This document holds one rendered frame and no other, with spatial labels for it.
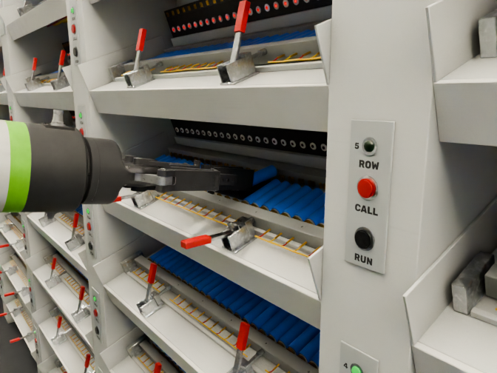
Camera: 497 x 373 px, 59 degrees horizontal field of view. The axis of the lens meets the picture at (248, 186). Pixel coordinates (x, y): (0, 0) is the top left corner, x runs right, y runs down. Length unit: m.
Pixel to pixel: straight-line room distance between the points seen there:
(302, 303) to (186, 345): 0.31
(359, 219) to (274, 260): 0.16
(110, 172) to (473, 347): 0.37
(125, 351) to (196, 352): 0.38
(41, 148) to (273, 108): 0.23
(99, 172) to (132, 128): 0.47
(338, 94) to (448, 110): 0.09
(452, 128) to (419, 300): 0.13
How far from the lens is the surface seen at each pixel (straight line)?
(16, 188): 0.46
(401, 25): 0.35
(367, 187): 0.36
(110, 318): 1.03
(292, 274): 0.47
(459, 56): 0.36
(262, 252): 0.52
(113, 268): 0.98
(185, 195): 0.69
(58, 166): 0.47
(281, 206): 0.57
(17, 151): 0.46
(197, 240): 0.51
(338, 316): 0.42
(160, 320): 0.81
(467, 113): 0.33
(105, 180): 0.49
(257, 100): 0.47
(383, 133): 0.35
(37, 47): 1.61
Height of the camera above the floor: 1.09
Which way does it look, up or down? 12 degrees down
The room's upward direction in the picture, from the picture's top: straight up
